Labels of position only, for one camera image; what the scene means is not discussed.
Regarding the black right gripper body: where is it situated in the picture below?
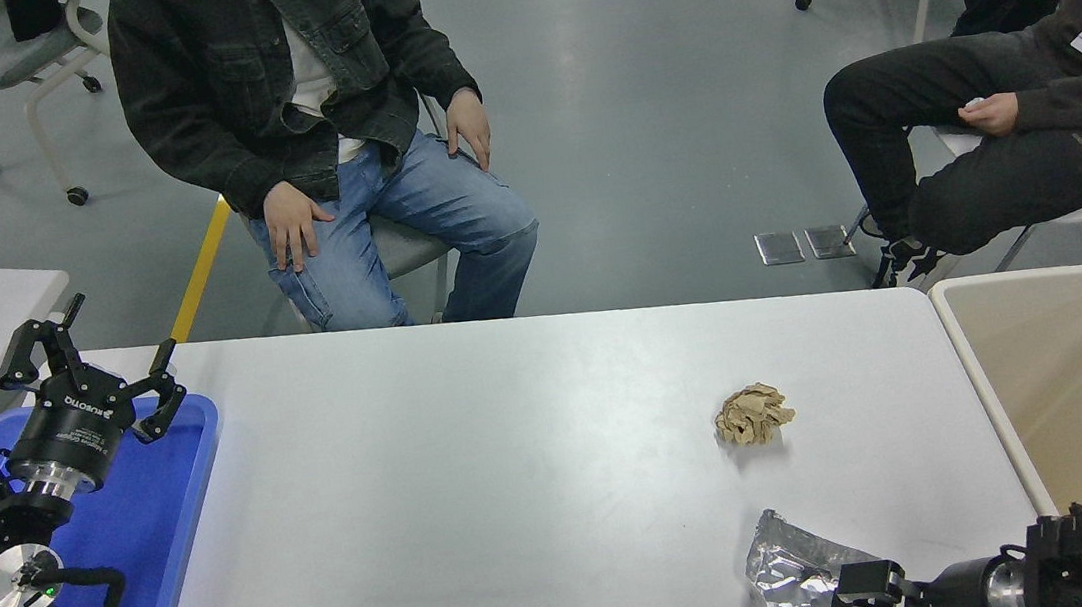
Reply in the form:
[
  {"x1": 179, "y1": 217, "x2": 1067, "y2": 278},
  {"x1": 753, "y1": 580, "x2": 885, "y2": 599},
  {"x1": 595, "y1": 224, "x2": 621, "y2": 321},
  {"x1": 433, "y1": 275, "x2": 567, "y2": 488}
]
[{"x1": 916, "y1": 558, "x2": 996, "y2": 607}]

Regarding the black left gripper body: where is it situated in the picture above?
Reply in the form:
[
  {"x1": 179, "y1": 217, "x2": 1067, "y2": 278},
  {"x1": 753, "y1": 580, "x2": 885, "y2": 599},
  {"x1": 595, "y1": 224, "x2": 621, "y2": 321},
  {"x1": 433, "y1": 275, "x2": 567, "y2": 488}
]
[{"x1": 0, "y1": 365, "x2": 142, "y2": 491}]

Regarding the foil tray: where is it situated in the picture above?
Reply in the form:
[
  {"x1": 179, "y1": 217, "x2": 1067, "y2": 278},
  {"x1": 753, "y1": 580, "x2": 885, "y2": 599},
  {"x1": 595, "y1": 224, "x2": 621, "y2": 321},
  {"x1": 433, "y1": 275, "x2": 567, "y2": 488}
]
[{"x1": 734, "y1": 496, "x2": 904, "y2": 607}]

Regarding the tan paper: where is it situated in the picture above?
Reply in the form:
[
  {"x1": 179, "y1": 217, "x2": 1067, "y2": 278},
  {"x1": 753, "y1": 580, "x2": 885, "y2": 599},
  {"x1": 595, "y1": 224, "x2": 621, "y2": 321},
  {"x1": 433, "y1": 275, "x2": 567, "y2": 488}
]
[{"x1": 711, "y1": 379, "x2": 800, "y2": 450}]

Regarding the person's right hand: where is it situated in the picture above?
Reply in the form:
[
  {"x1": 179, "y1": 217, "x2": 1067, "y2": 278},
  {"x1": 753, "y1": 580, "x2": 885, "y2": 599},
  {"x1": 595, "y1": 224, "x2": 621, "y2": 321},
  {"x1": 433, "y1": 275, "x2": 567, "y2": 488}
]
[{"x1": 261, "y1": 177, "x2": 341, "y2": 276}]

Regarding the person's left hand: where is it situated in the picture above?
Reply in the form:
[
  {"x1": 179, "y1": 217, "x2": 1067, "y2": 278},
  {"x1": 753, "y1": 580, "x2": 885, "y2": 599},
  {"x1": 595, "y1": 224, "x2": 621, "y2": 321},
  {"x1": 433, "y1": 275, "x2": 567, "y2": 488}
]
[
  {"x1": 442, "y1": 85, "x2": 497, "y2": 175},
  {"x1": 957, "y1": 91, "x2": 1025, "y2": 141}
]

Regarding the large pale bin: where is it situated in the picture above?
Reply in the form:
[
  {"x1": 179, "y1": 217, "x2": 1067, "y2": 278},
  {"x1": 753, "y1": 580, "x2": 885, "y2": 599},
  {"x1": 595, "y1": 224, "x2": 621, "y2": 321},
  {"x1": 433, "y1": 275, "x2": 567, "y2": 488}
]
[{"x1": 929, "y1": 264, "x2": 1082, "y2": 547}]

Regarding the black bag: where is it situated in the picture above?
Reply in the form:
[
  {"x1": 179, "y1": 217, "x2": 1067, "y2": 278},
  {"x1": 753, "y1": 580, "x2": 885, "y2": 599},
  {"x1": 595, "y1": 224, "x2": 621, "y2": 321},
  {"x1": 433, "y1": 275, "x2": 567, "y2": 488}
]
[{"x1": 3, "y1": 0, "x2": 67, "y2": 44}]

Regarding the metal floor plate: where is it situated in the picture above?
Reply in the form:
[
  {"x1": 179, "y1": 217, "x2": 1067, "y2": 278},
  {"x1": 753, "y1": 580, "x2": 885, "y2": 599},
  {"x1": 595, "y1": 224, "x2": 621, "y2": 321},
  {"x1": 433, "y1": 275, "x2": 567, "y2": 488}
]
[
  {"x1": 805, "y1": 223, "x2": 857, "y2": 261},
  {"x1": 755, "y1": 230, "x2": 805, "y2": 267}
]

